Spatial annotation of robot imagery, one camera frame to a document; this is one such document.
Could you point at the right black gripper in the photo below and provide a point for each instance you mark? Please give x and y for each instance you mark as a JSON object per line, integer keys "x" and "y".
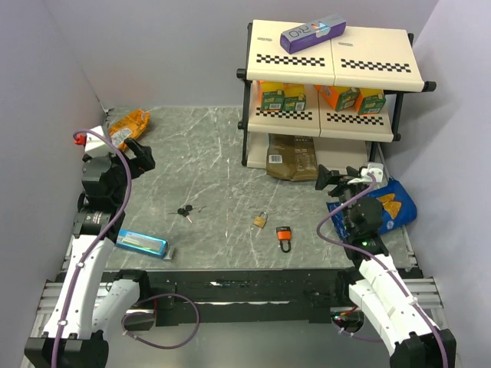
{"x": 326, "y": 176}

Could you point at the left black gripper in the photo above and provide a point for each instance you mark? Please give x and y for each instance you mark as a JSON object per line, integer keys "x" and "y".
{"x": 143, "y": 162}

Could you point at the brass padlock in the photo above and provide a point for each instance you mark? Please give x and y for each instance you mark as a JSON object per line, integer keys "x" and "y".
{"x": 260, "y": 220}

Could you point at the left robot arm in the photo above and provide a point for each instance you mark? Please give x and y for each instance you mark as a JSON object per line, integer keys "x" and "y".
{"x": 79, "y": 329}

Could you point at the orange snack bag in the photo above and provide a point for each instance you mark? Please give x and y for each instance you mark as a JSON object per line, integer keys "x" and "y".
{"x": 131, "y": 126}

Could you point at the brown coffee bag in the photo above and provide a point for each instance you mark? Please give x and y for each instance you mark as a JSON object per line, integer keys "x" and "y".
{"x": 291, "y": 158}

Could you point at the orange black padlock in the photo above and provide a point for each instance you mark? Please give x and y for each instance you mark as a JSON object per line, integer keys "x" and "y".
{"x": 284, "y": 236}

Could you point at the blue Doritos chip bag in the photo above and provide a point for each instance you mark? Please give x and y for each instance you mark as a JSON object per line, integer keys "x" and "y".
{"x": 362, "y": 223}

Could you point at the orange green carton tilted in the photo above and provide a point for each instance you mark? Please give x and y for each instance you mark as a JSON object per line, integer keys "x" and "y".
{"x": 338, "y": 98}

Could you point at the blue snack bar packet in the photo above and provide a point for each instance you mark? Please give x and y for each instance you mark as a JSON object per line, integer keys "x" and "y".
{"x": 144, "y": 244}

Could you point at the beige three-tier shelf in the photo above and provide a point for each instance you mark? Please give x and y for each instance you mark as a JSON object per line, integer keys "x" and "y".
{"x": 375, "y": 58}

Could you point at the green orange carton right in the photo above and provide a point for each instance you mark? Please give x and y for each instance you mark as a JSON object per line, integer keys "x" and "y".
{"x": 369, "y": 101}

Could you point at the green yellow carton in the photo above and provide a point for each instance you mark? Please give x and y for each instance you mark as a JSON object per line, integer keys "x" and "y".
{"x": 272, "y": 95}
{"x": 295, "y": 97}

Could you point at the green yellow carton left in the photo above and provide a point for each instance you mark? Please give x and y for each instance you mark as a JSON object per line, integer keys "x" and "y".
{"x": 272, "y": 95}

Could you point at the purple rectangular box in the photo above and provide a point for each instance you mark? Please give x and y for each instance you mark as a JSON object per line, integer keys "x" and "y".
{"x": 312, "y": 33}

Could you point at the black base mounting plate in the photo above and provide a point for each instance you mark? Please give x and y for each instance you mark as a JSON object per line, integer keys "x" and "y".
{"x": 248, "y": 295}

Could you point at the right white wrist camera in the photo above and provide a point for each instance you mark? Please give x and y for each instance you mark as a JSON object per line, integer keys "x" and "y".
{"x": 372, "y": 172}

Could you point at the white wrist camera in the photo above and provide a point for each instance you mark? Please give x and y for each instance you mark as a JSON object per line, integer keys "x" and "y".
{"x": 372, "y": 172}
{"x": 94, "y": 141}

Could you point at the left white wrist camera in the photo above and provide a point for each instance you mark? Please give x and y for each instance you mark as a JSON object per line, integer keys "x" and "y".
{"x": 94, "y": 141}

